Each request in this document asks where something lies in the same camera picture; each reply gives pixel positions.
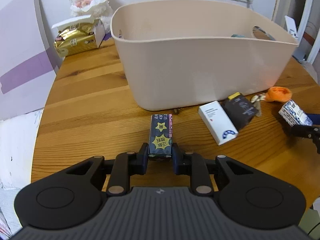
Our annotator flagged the blue white tissue pack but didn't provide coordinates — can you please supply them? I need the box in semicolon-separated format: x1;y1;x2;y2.
279;99;313;127

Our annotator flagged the dark box with yellow stars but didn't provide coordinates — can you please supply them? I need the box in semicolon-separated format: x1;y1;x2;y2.
149;114;173;160

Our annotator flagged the black box with yellow tab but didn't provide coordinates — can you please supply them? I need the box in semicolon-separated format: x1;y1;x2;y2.
222;92;258;131

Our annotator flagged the teal cloth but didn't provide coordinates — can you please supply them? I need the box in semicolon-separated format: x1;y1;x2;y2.
231;34;247;38

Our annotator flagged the orange fabric item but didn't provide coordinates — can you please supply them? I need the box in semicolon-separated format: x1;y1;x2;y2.
265;87;292;103

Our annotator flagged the white rectangular box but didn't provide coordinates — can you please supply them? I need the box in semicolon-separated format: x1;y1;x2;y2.
199;101;238;146

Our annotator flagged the white phone stand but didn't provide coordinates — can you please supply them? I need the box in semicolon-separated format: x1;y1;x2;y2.
284;15;298;40

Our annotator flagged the white bed sheet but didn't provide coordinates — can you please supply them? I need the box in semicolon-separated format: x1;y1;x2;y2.
1;109;43;239

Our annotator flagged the beige plastic storage basket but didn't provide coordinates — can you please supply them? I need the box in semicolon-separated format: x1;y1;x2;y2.
110;0;298;111

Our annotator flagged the gold tissue pack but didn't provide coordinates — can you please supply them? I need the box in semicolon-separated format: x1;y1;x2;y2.
52;15;106;58

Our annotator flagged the purple white headboard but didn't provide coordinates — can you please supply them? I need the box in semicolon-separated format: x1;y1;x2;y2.
1;0;58;120

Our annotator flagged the white plush lamb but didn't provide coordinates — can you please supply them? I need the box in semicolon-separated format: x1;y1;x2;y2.
68;0;116;34

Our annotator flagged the white shelf frame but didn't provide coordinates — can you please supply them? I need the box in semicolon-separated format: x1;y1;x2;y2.
295;0;319;65

